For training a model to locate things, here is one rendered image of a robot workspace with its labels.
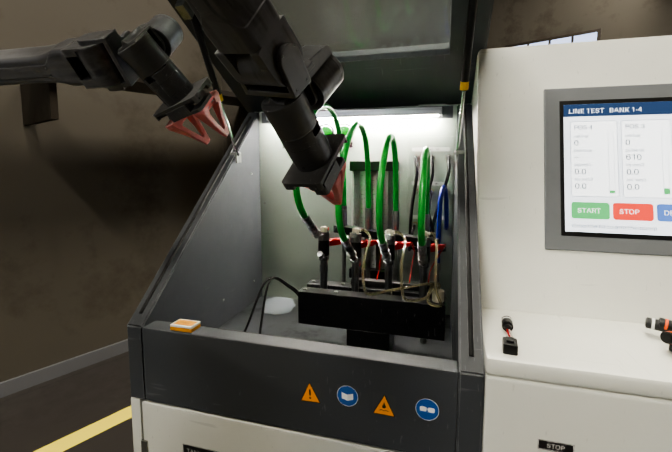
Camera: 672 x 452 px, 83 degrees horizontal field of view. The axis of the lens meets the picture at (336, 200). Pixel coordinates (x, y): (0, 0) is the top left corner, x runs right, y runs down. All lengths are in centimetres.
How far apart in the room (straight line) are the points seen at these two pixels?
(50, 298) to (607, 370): 270
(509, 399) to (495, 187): 42
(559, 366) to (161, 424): 77
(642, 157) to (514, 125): 25
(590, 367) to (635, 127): 50
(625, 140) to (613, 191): 11
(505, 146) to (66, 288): 257
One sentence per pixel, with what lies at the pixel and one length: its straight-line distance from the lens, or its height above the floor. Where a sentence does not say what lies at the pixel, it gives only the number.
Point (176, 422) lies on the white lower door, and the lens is 96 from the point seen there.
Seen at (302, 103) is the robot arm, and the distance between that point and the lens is 48.
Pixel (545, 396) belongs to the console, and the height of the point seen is 93.
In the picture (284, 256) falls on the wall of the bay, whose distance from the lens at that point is 130.
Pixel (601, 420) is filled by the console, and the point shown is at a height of 91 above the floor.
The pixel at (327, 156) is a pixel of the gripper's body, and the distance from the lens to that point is 53.
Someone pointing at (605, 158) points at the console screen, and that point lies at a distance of 96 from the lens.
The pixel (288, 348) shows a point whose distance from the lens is 75.
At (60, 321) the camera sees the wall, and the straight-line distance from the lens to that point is 293.
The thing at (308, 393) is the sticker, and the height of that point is 87.
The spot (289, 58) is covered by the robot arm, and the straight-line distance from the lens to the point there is 44.
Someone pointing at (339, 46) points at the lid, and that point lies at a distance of 107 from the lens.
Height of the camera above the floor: 129
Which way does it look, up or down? 6 degrees down
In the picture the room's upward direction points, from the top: straight up
